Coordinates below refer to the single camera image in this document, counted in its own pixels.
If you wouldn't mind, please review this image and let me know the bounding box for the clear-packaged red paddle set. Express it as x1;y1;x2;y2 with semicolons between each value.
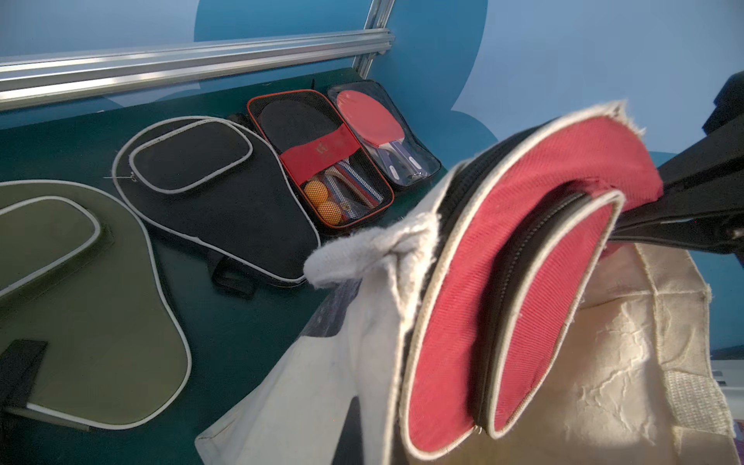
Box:
327;79;442;191

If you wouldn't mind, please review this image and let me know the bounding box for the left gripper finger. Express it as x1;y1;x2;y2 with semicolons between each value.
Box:
331;397;364;465

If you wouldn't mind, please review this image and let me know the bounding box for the olive green paddle case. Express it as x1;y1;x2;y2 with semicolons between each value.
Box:
1;179;192;430

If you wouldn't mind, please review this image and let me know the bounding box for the maroon red paddle case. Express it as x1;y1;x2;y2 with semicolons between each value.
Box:
398;101;663;460

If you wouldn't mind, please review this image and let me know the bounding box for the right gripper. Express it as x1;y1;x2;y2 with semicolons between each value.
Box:
610;72;743;261

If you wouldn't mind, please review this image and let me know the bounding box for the cream canvas tote bag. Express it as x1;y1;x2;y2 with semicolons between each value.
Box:
195;185;739;464

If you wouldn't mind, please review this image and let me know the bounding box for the black white-piped paddle case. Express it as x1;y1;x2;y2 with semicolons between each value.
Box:
112;115;321;298

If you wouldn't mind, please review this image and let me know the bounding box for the black red paddle case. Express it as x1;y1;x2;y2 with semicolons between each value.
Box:
246;89;394;234

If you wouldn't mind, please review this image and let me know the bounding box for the orange ping pong ball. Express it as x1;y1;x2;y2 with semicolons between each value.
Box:
303;179;329;207
317;201;344;226

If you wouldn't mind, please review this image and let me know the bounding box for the aluminium back rail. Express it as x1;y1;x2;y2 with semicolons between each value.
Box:
1;28;395;112

